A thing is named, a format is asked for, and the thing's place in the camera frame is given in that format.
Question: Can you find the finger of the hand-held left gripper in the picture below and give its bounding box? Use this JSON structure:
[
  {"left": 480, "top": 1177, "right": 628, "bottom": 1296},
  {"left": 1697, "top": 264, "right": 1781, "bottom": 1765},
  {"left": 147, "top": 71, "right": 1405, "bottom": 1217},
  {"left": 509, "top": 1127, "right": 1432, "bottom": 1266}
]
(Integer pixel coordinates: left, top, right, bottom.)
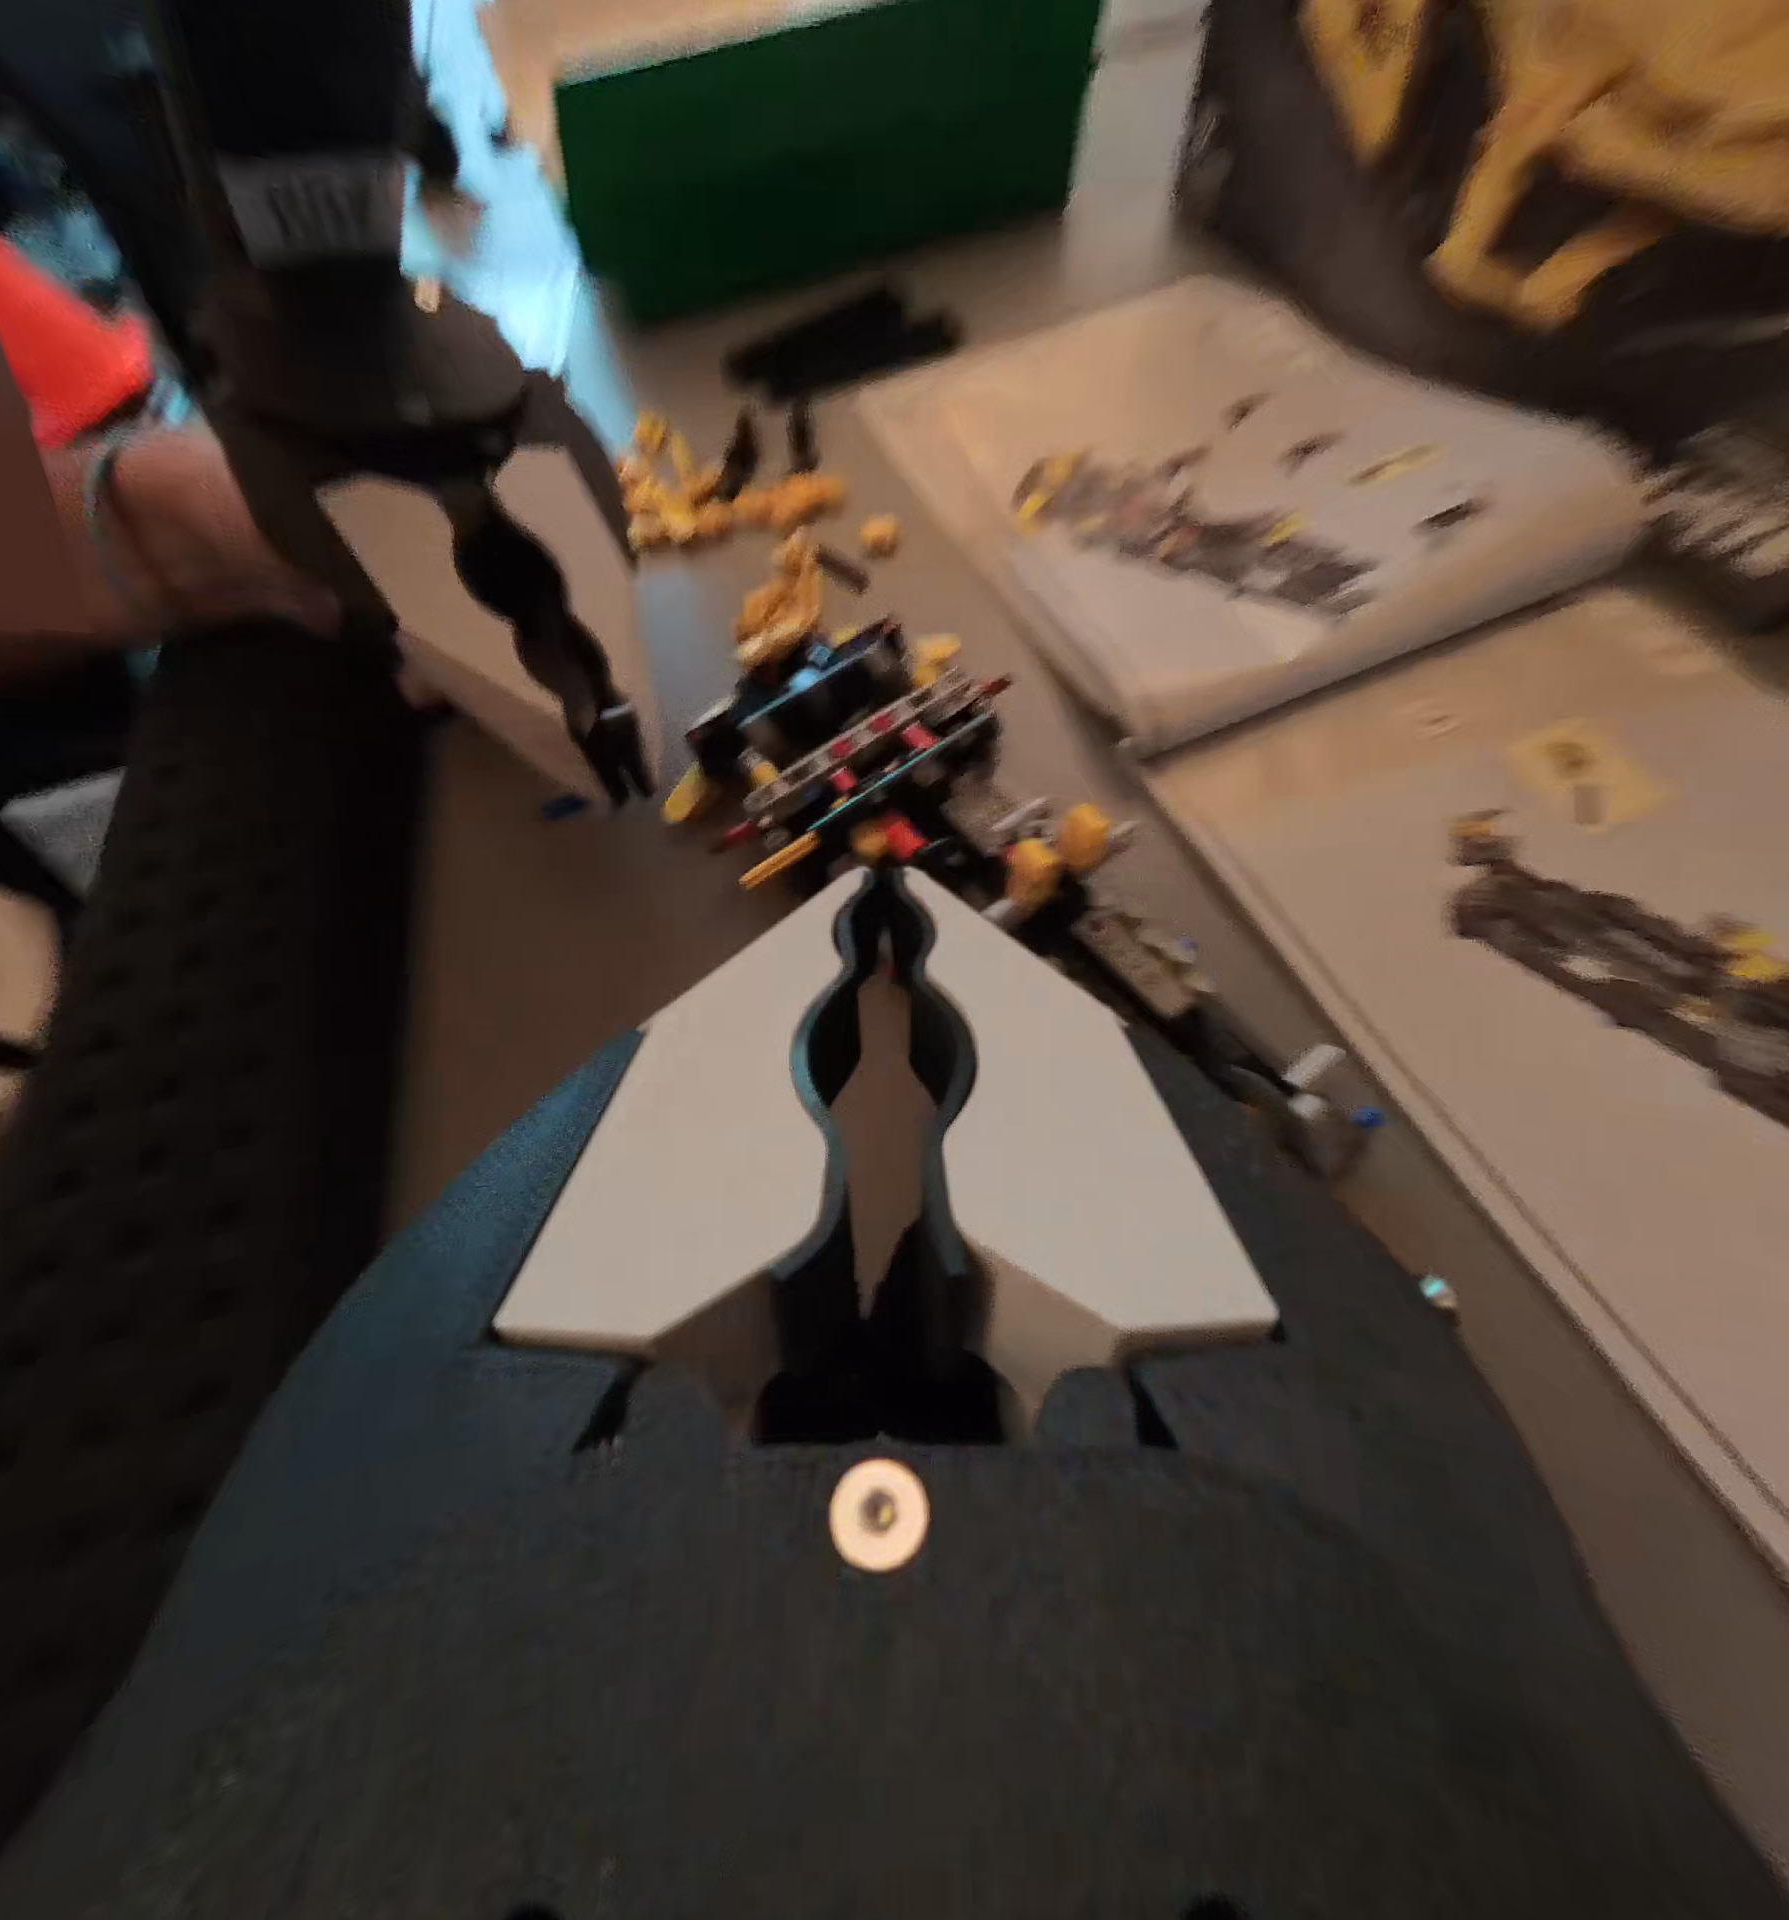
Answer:
[
  {"left": 314, "top": 475, "right": 611, "bottom": 800},
  {"left": 495, "top": 447, "right": 656, "bottom": 769}
]

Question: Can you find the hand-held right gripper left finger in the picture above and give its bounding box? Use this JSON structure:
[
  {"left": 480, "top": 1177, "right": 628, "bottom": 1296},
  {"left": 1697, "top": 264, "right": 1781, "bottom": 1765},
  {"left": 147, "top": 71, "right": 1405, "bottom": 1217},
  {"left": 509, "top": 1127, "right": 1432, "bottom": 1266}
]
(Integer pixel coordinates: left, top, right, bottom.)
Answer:
[{"left": 495, "top": 869, "right": 877, "bottom": 1350}]

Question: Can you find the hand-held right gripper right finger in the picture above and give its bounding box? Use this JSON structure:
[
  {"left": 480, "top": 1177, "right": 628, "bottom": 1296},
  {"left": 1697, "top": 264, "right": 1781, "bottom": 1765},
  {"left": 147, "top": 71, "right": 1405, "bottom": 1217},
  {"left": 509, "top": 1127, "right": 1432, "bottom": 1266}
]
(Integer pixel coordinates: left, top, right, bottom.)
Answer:
[{"left": 895, "top": 869, "right": 1282, "bottom": 1350}]

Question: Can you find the pile of yellow lego pieces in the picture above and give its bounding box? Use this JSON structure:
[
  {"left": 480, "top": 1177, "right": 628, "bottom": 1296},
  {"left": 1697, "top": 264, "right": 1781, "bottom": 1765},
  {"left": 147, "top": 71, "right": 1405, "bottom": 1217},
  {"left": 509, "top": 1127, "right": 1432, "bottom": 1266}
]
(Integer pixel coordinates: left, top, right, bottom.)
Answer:
[{"left": 618, "top": 414, "right": 904, "bottom": 660}]

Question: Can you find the stack of black lego beams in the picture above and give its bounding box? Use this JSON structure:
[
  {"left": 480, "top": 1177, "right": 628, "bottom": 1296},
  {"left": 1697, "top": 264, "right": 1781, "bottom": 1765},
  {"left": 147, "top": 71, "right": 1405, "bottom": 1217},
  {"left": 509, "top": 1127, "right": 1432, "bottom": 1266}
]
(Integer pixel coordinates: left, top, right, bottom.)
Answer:
[{"left": 722, "top": 285, "right": 966, "bottom": 398}]

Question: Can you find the lego car chassis model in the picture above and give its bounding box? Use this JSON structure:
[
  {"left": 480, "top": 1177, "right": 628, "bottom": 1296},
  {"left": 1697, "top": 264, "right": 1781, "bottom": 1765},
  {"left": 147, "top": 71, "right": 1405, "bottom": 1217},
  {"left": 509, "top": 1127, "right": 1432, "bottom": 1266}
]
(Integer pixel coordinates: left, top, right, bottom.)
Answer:
[{"left": 660, "top": 612, "right": 1385, "bottom": 1181}]

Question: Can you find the yellow toy car set box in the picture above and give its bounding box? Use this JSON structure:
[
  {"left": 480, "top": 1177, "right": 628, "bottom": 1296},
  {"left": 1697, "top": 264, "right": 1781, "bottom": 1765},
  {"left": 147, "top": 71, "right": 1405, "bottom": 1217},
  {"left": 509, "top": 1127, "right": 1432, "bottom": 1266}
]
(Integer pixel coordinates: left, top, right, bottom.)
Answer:
[{"left": 1176, "top": 0, "right": 1789, "bottom": 625}]

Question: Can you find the person's left hand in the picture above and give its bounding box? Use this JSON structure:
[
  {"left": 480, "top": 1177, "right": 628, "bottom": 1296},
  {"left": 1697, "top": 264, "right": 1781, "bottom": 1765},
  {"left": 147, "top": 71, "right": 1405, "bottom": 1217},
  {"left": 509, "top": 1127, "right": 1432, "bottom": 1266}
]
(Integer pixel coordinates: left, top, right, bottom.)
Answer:
[{"left": 81, "top": 423, "right": 342, "bottom": 642}]

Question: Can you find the orange traffic cone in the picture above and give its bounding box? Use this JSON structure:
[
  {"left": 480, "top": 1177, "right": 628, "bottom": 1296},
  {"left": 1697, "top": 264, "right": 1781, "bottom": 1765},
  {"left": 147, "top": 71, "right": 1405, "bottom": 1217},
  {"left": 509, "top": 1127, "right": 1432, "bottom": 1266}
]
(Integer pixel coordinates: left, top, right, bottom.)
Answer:
[{"left": 0, "top": 188, "right": 162, "bottom": 447}]

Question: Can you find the green plastic bin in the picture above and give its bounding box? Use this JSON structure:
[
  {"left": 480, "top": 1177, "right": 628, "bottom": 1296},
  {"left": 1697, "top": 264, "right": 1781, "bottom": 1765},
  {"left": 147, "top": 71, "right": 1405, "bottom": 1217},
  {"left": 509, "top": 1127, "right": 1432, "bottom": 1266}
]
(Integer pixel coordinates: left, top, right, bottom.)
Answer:
[{"left": 553, "top": 0, "right": 1107, "bottom": 327}]

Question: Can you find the black dimpled pad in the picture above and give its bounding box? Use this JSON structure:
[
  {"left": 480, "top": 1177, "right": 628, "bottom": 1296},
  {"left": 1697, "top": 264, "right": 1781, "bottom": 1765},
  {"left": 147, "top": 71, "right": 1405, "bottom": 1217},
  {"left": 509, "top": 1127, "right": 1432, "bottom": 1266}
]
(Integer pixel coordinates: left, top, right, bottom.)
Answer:
[{"left": 0, "top": 621, "right": 431, "bottom": 1890}]

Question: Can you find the open instruction booklet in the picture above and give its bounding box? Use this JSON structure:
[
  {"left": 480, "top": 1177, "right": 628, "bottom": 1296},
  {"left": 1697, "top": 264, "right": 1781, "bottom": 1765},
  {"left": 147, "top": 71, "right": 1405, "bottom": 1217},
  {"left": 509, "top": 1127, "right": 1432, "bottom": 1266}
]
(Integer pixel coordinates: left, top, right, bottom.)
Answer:
[{"left": 851, "top": 274, "right": 1789, "bottom": 1621}]

